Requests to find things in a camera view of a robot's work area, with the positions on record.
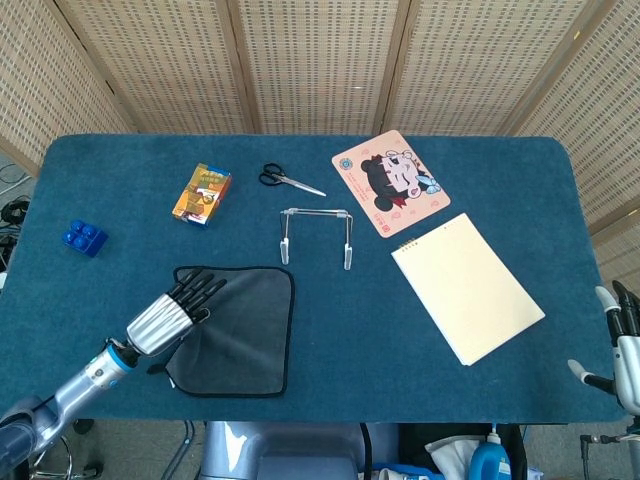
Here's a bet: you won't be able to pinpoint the grey and blue cloth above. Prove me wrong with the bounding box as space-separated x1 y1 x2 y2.
147 264 296 400

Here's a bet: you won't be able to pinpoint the black handled scissors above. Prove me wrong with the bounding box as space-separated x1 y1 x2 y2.
258 162 328 198

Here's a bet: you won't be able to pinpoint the teal table carpet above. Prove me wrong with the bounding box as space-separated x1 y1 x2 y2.
0 132 632 426

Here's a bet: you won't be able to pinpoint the black cable bundle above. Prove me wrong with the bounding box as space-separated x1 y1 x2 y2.
0 197 31 226

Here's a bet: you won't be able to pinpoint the black bag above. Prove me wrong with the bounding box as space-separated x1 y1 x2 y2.
398 423 527 480

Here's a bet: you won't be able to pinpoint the white crumpled cloth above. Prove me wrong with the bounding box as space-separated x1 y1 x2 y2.
424 433 486 471

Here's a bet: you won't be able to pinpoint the blue building block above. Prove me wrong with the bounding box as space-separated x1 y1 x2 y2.
61 218 110 259

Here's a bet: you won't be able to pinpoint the black hose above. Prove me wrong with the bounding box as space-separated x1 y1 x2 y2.
359 422 375 480

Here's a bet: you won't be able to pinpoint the wicker folding screen panel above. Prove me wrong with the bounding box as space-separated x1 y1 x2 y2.
0 0 139 176
514 0 640 281
54 0 259 135
227 0 411 136
382 0 594 137

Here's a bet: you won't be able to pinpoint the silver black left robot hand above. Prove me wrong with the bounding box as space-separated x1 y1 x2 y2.
124 268 229 359

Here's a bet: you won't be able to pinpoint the pink cartoon mouse pad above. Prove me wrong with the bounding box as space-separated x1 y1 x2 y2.
331 129 452 239

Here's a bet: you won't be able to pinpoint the yellow spiral notepad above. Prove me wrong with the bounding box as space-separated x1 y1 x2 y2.
390 212 546 368

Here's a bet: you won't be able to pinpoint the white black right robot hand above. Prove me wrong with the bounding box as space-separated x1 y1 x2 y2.
567 279 640 416

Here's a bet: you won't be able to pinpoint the orange and blue card box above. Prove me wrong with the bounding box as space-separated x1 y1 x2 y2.
171 162 233 230

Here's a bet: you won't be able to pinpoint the white wire rack stand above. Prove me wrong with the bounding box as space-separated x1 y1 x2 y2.
278 207 357 272

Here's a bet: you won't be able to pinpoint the black angled cable connector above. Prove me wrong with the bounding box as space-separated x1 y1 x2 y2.
579 433 629 471

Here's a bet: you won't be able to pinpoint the chrome stool base with casters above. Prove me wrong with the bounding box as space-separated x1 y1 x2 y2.
22 418 104 480

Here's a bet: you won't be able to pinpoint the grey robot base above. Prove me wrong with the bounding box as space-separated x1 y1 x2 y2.
199 421 374 480

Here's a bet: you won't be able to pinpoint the blue pump bottle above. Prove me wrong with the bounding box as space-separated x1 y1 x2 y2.
469 423 512 480

